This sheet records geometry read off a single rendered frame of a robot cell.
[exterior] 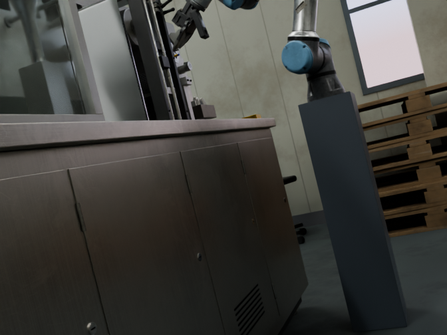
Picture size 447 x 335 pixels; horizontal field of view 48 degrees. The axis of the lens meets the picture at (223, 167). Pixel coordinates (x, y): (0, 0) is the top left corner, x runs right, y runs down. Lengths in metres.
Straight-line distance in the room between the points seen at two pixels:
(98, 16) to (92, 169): 1.02
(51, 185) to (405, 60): 3.84
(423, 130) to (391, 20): 1.36
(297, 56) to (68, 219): 1.15
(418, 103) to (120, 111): 2.13
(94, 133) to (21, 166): 0.19
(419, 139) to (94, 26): 2.24
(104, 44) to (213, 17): 3.01
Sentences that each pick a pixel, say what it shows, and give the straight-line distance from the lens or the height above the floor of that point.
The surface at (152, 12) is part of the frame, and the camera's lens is 1.89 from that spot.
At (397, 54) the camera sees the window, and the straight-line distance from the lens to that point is 4.51.
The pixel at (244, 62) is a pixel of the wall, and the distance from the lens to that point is 4.73.
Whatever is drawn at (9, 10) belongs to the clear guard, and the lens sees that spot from 1.10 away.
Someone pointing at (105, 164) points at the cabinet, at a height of 0.81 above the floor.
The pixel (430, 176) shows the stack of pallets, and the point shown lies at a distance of 3.51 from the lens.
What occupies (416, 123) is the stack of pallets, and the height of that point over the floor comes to 0.70.
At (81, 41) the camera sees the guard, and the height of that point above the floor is 1.10.
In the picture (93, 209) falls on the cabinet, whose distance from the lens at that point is 1.03.
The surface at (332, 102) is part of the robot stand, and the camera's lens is 1.93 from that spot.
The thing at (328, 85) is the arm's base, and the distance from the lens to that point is 1.97.
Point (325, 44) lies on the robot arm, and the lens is 2.02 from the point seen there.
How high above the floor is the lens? 0.76
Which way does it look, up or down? 1 degrees down
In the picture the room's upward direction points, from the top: 14 degrees counter-clockwise
